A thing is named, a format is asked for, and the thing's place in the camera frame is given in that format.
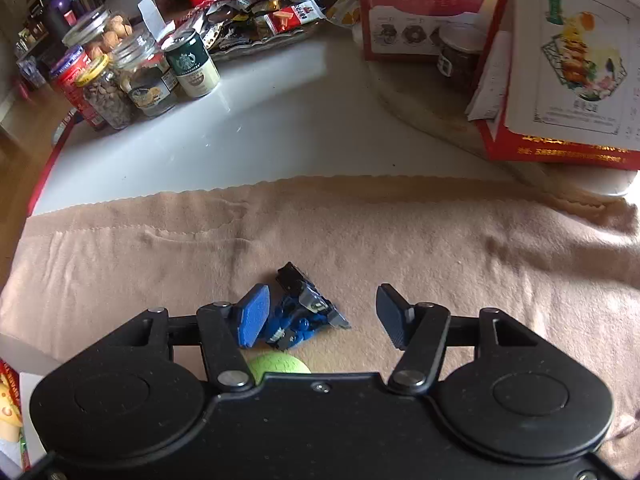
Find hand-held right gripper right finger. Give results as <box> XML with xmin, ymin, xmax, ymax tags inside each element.
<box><xmin>375</xmin><ymin>283</ymin><xmax>541</xmax><ymax>395</ymax></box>

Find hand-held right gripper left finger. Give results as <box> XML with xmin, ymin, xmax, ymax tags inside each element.
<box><xmin>117</xmin><ymin>283</ymin><xmax>272</xmax><ymax>393</ymax></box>

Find blue toy robot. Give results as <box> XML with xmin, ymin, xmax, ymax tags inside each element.
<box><xmin>265</xmin><ymin>261</ymin><xmax>352</xmax><ymax>351</ymax></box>

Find green toy egg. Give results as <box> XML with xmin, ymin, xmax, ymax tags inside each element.
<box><xmin>245</xmin><ymin>351</ymin><xmax>312</xmax><ymax>386</ymax></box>

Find beige cloth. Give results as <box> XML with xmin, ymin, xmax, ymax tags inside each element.
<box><xmin>0</xmin><ymin>175</ymin><xmax>640</xmax><ymax>466</ymax></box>

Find round wooden board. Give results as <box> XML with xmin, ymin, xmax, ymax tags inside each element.
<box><xmin>367</xmin><ymin>57</ymin><xmax>633</xmax><ymax>198</ymax></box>

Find glass jar with dark label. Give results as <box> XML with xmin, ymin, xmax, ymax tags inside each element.
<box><xmin>111</xmin><ymin>30</ymin><xmax>180</xmax><ymax>120</ymax></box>

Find green white coffee can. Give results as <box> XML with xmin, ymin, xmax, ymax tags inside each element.
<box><xmin>161</xmin><ymin>27</ymin><xmax>221</xmax><ymax>99</ymax></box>

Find yellow lid nut jar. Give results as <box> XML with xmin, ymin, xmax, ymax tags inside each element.
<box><xmin>75</xmin><ymin>54</ymin><xmax>137</xmax><ymax>130</ymax></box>

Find red printed carton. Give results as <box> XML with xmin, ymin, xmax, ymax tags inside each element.
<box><xmin>357</xmin><ymin>0</ymin><xmax>488</xmax><ymax>63</ymax></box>

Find red drink can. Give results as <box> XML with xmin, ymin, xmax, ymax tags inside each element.
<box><xmin>48</xmin><ymin>45</ymin><xmax>108</xmax><ymax>131</ymax></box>

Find tray of snack packets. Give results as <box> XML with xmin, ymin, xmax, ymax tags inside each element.
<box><xmin>172</xmin><ymin>0</ymin><xmax>361</xmax><ymax>61</ymax></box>

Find red desk calendar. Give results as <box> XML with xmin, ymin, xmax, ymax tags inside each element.
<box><xmin>465</xmin><ymin>0</ymin><xmax>640</xmax><ymax>171</ymax></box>

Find glass jar of walnuts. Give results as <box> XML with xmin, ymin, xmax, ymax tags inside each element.
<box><xmin>62</xmin><ymin>7</ymin><xmax>135</xmax><ymax>58</ymax></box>

